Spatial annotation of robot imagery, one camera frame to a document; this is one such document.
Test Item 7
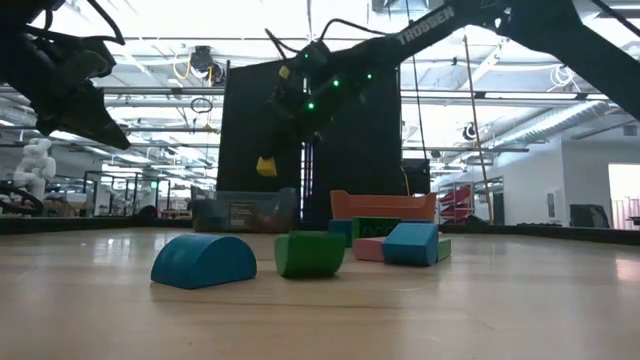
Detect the black hanging cable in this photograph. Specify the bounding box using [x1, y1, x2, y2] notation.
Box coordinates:
[409, 54, 429, 161]

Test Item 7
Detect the red shelf rack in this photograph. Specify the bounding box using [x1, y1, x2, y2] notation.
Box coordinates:
[437, 183, 474, 225]

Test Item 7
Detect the orange plastic bin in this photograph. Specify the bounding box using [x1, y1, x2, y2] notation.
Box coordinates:
[329, 189, 438, 222]

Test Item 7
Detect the black curved hose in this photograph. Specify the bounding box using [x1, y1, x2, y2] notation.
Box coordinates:
[0, 180, 45, 217]

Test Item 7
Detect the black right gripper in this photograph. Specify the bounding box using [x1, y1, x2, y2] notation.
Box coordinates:
[258, 84, 326, 162]

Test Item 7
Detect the blue rectangular block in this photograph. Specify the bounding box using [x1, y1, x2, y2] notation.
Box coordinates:
[328, 219, 354, 249]
[382, 222, 441, 267]

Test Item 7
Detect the grey translucent plastic bin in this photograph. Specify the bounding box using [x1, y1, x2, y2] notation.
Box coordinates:
[190, 187, 299, 234]

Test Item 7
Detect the black box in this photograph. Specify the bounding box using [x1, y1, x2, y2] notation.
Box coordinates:
[401, 158, 432, 196]

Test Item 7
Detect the black cable coil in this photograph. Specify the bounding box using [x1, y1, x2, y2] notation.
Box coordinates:
[189, 96, 214, 115]

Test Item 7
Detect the black office chair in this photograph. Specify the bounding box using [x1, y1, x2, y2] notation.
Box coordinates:
[569, 203, 611, 230]

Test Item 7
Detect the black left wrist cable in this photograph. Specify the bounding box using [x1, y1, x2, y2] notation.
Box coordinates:
[87, 0, 126, 46]

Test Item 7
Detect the green rounded block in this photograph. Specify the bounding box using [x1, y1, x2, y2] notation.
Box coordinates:
[273, 230, 347, 279]

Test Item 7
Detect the black aluminium table frame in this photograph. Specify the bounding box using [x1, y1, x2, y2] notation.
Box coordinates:
[0, 214, 640, 247]

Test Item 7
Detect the yellow hanging cable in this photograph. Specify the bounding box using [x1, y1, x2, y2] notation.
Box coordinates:
[462, 34, 495, 226]

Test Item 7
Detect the black metal frame rack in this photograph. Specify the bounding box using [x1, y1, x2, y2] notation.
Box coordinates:
[82, 170, 172, 217]

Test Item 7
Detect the white wall box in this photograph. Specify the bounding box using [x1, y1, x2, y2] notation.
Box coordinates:
[546, 188, 562, 221]

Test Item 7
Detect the black folding screen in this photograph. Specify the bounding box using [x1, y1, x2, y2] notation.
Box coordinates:
[217, 59, 402, 231]

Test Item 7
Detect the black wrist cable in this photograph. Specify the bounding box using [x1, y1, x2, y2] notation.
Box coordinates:
[318, 18, 387, 42]
[87, 0, 126, 46]
[263, 27, 301, 56]

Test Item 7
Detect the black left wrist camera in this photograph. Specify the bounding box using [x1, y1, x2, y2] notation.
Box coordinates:
[74, 48, 117, 84]

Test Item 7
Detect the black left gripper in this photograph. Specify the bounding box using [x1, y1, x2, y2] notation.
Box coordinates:
[14, 49, 132, 150]

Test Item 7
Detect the blue half-cylinder block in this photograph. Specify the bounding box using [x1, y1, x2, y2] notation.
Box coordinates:
[150, 233, 258, 291]

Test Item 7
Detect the salmon pink bar block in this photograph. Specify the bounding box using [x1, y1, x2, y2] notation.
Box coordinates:
[352, 236, 387, 263]

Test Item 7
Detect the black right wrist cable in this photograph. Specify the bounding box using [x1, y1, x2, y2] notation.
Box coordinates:
[263, 27, 301, 56]
[318, 18, 387, 42]

